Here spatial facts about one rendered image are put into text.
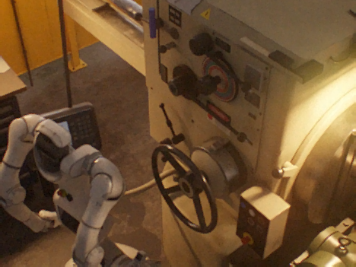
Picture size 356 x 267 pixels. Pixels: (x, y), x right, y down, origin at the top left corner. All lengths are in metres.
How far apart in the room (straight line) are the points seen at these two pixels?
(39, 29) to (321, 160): 3.04
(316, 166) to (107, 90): 2.84
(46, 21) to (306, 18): 2.98
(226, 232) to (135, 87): 2.10
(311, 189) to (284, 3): 0.67
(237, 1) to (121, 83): 2.81
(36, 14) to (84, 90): 0.72
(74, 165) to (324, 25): 0.97
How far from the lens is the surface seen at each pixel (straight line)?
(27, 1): 4.37
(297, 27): 1.81
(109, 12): 3.19
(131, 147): 4.04
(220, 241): 2.76
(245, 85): 1.74
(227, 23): 1.83
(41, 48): 4.62
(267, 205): 1.95
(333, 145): 1.97
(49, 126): 1.95
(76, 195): 2.16
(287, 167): 1.92
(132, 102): 4.42
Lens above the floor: 2.85
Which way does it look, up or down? 43 degrees down
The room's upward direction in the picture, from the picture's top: straight up
